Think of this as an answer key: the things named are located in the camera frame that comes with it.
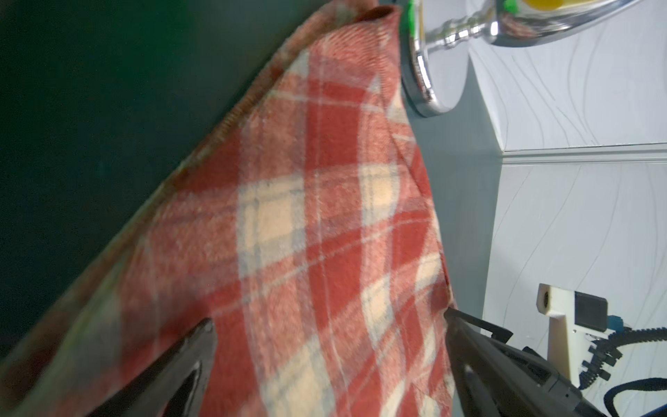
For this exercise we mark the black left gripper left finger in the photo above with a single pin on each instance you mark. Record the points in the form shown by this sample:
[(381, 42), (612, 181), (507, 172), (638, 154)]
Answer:
[(174, 384)]

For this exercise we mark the red plaid skirt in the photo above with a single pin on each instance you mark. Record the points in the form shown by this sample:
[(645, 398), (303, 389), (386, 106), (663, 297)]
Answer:
[(303, 226)]

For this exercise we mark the yellow plastic goblet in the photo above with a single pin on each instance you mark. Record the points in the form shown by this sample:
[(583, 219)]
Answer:
[(551, 5)]

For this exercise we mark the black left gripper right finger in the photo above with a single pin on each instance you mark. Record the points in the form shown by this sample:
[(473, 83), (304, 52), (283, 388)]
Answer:
[(493, 378)]

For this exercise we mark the chrome cup holder stand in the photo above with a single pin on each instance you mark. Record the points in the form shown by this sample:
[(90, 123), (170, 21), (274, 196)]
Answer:
[(434, 37)]

